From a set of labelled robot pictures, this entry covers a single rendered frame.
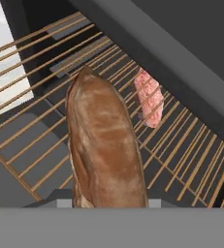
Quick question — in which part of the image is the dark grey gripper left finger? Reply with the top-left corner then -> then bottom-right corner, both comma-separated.
23,188 -> 75,209

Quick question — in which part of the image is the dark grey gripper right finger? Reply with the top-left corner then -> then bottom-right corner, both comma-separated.
145,188 -> 179,209

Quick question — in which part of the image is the brown baguette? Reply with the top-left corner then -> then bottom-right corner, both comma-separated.
64,65 -> 149,209

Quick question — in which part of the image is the pink raw steak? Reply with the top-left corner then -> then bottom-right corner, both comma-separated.
133,68 -> 165,129

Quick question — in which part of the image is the dark grey toaster oven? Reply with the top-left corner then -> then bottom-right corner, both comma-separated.
0,0 -> 224,209

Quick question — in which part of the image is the tan wire oven rack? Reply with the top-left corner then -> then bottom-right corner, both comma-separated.
0,11 -> 224,209
89,45 -> 224,209

